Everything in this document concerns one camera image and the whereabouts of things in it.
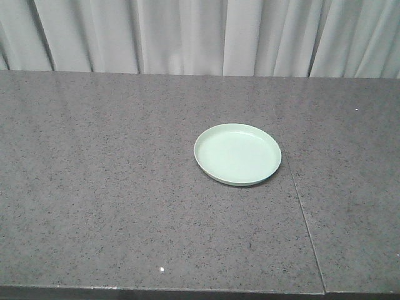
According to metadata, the white pleated curtain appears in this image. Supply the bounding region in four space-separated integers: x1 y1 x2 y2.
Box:
1 1 399 78

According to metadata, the light green round plate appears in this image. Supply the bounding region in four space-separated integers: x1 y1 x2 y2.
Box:
193 123 282 186

